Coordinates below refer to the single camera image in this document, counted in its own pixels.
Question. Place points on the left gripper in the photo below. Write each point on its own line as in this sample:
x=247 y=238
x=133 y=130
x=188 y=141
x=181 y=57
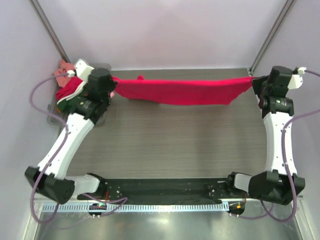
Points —
x=110 y=85

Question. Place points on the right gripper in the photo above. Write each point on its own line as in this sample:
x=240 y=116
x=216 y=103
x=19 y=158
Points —
x=259 y=83

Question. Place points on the magenta t shirt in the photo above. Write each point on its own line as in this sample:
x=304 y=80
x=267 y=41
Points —
x=183 y=92

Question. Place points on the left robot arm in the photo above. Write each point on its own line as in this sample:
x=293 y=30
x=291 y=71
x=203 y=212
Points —
x=84 y=99

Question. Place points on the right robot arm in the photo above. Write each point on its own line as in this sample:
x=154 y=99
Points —
x=279 y=182

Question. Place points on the crimson t shirt in tray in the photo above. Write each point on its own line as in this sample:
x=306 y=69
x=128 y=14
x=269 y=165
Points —
x=71 y=89

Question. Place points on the salmon pink t shirt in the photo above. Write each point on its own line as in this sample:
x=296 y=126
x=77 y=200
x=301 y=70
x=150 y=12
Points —
x=64 y=67

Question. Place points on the green white t shirt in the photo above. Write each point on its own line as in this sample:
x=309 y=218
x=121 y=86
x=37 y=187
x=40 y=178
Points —
x=64 y=106

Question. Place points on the grey plastic tray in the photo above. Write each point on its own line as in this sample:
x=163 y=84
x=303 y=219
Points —
x=52 y=107

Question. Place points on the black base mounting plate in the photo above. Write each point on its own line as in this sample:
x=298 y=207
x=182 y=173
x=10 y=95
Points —
x=169 y=191

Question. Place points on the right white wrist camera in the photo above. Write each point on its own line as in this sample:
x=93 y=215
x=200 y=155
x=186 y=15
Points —
x=296 y=80

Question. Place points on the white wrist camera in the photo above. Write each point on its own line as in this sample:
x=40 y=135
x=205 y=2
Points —
x=296 y=80
x=81 y=69

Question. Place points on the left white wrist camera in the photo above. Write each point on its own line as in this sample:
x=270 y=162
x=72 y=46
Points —
x=81 y=69

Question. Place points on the right aluminium table rail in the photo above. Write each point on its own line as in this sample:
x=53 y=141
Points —
x=257 y=83

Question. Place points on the right aluminium frame post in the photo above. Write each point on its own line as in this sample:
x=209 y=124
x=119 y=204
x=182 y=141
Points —
x=280 y=19

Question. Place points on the aluminium frame post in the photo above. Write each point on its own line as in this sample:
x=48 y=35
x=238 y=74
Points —
x=49 y=29
x=280 y=19

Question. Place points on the left aluminium frame post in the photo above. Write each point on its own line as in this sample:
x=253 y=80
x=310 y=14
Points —
x=49 y=29

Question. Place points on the white slotted cable duct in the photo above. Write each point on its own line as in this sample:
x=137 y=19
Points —
x=93 y=207

